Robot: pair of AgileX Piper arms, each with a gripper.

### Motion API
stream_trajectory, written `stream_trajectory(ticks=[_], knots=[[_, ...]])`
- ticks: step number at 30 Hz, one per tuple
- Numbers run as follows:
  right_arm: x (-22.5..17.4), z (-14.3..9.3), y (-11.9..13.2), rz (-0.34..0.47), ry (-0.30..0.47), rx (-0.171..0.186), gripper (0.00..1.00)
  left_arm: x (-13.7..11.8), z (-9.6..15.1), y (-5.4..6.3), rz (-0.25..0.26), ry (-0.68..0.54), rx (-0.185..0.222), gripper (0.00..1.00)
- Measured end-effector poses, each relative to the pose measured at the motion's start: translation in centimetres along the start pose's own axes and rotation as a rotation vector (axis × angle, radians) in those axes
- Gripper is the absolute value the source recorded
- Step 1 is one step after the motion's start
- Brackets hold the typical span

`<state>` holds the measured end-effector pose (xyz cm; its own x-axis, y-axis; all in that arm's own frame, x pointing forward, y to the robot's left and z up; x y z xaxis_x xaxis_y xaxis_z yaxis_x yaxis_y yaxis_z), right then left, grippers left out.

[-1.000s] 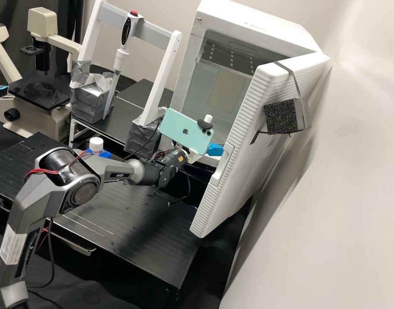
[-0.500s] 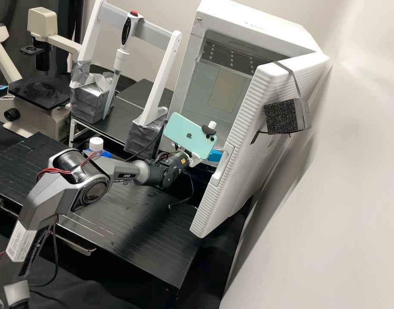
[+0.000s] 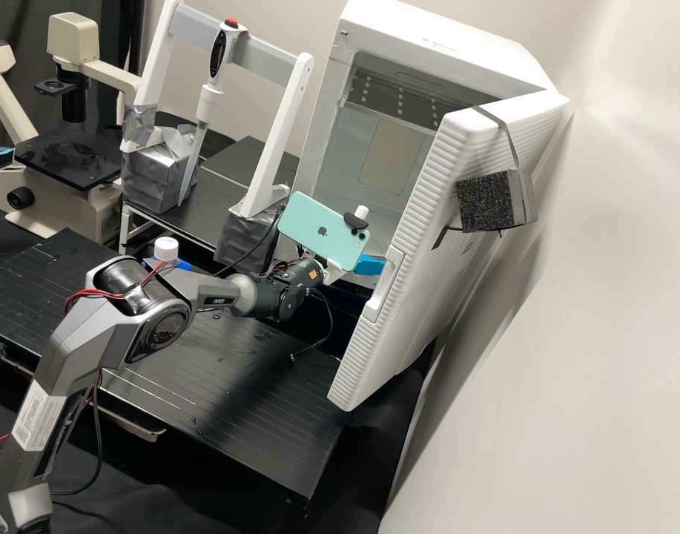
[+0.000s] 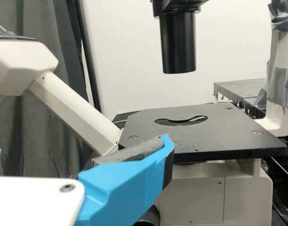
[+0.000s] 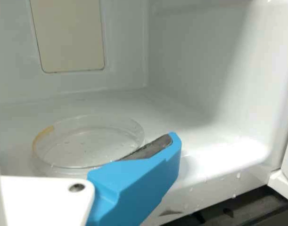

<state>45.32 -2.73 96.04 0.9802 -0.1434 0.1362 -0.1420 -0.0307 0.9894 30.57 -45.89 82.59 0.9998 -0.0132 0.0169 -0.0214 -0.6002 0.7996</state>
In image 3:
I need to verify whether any black platform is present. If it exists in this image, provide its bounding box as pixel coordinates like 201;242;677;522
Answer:
0;226;355;501
116;135;303;263

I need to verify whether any white-capped bottle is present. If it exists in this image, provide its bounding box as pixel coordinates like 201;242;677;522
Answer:
153;235;182;266

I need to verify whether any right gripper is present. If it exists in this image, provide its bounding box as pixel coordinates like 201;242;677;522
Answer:
314;253;387;286

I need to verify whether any right wrist camera phone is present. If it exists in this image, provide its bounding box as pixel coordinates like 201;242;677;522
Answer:
277;191;372;274

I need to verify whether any black cable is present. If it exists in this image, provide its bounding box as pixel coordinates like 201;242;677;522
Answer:
288;290;334;363

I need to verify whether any white pipette stand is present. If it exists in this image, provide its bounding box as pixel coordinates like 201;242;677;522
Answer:
119;0;314;274

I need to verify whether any white incubator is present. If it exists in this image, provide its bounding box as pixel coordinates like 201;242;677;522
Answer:
291;0;572;263

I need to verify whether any cream microscope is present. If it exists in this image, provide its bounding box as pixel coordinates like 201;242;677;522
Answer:
0;12;145;244

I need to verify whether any pipette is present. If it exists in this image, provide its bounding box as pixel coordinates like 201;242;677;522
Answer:
179;17;241;207

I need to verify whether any incubator door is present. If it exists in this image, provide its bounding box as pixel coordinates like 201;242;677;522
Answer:
326;91;572;415

